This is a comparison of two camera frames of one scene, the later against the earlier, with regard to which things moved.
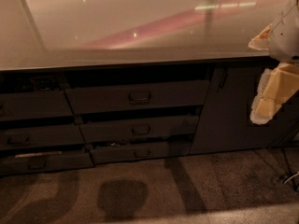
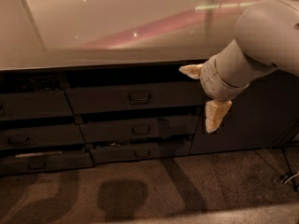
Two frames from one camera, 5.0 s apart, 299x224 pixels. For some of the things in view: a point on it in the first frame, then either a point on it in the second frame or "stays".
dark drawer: x=45 y=163 stays
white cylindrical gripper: x=286 y=37 → x=212 y=81
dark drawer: x=41 y=136 stays
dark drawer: x=132 y=152 stays
